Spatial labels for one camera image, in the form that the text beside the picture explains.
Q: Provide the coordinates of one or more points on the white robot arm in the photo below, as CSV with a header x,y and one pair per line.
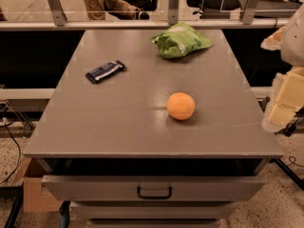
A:
x,y
287,93

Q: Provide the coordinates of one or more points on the green rice chip bag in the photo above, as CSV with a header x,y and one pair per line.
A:
x,y
179,41

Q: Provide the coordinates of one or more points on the orange fruit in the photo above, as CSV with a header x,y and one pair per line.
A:
x,y
180,106

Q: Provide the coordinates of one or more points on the dark blue snack bar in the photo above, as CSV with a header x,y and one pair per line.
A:
x,y
99,73

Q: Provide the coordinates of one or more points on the grey lower drawer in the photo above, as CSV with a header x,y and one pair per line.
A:
x,y
153,210

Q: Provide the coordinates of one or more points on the grey open top drawer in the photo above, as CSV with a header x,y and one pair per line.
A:
x,y
190,179

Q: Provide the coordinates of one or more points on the person in brown clothes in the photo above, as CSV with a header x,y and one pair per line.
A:
x,y
96,10

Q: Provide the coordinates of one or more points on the cardboard box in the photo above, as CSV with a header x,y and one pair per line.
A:
x,y
36,198

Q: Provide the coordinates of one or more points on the black drawer handle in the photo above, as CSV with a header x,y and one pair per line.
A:
x,y
153,194

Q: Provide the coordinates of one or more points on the metal railing frame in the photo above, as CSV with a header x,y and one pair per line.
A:
x,y
71,14

